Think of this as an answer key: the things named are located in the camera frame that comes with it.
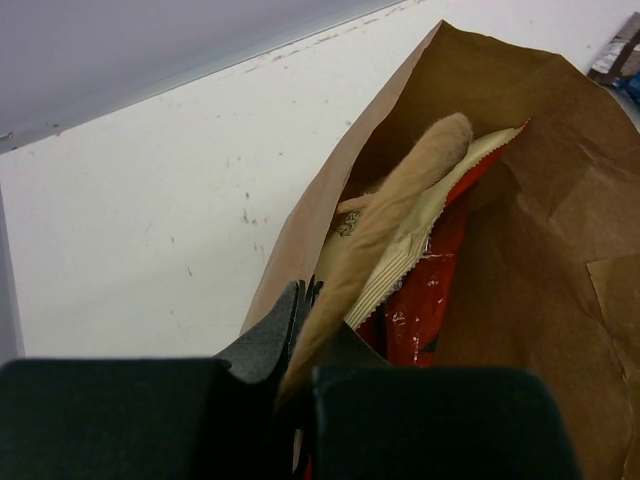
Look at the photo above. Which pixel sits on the brown M&M's packet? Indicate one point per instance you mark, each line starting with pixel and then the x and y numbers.
pixel 619 60

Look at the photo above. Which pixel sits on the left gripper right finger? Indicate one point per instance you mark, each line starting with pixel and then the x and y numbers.
pixel 372 420

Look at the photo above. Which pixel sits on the dark red chips bag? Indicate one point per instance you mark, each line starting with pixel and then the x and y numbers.
pixel 380 236

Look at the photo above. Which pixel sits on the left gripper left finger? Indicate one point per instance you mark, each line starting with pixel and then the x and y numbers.
pixel 162 418

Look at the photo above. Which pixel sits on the brown paper bag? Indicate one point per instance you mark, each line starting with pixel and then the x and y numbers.
pixel 548 273

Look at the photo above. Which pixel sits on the blue snack packet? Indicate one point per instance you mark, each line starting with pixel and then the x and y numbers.
pixel 629 86

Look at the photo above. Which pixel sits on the red cassava chips bag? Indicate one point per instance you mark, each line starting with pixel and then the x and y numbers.
pixel 404 330

